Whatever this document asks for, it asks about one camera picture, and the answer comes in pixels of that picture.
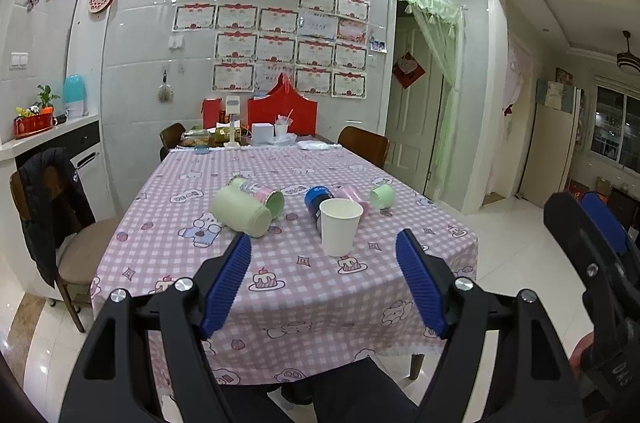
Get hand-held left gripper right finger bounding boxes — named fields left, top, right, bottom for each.
left=395, top=229, right=586, bottom=423

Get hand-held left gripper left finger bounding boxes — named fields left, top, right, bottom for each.
left=59, top=232, right=252, bottom=423

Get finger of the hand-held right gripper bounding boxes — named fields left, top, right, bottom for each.
left=581, top=191, right=640, bottom=261
left=543, top=191, right=640, bottom=354

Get white paper cup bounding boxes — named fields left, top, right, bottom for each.
left=319, top=198, right=364, bottom=258

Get large pale green cup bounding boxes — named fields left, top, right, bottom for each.
left=210, top=186, right=273, bottom=238

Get pink and green cup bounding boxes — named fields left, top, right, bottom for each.
left=229, top=175, right=286, bottom=220

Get small green cup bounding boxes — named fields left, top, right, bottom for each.
left=369, top=184, right=395, bottom=210

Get dark blue cup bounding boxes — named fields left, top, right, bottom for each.
left=304, top=186, right=335, bottom=230

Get clear cup with straws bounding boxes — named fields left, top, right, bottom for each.
left=274, top=109, right=295, bottom=140

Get pink checkered tablecloth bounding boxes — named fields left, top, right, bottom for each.
left=91, top=142, right=478, bottom=387

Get wooden table leg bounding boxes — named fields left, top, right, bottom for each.
left=407, top=353, right=426, bottom=382

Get white tall cabinet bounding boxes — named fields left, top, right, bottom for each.
left=520, top=79, right=585, bottom=208

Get window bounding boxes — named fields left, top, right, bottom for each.
left=589, top=74, right=640, bottom=174

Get person's dark trousers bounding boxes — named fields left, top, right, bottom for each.
left=210, top=354, right=421, bottom=423

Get packaged food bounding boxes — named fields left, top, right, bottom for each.
left=181, top=129, right=213, bottom=148

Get brown wooden chair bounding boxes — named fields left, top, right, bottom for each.
left=159, top=123, right=188, bottom=162
left=337, top=126, right=391, bottom=170

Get white square box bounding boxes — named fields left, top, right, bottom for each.
left=251, top=123, right=275, bottom=146

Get wooden chair with beige seat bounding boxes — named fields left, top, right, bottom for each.
left=10, top=152, right=126, bottom=334

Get dark ceiling lamp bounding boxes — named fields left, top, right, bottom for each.
left=615, top=30, right=640, bottom=76

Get pink sheer curtain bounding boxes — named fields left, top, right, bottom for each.
left=502, top=38, right=537, bottom=118

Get red paper bag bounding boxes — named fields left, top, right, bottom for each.
left=202, top=98, right=227, bottom=131

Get white panel door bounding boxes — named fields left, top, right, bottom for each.
left=384, top=0, right=446, bottom=198

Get red house-shaped box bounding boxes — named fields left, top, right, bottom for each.
left=247, top=73, right=319, bottom=136

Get black jacket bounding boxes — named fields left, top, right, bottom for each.
left=17, top=147, right=97, bottom=288

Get red diamond door ornament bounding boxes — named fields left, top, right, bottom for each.
left=392, top=50, right=426, bottom=90

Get green sheer curtain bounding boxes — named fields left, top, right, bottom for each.
left=392, top=0, right=463, bottom=188

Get blue and white humidifier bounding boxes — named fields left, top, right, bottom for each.
left=63, top=74, right=90, bottom=120

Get red plastic basket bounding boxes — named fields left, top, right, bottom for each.
left=13, top=105, right=55, bottom=140

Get small green plant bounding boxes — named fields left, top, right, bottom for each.
left=36, top=85, right=61, bottom=110

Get group of wall certificates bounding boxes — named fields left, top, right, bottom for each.
left=172, top=0, right=372, bottom=100

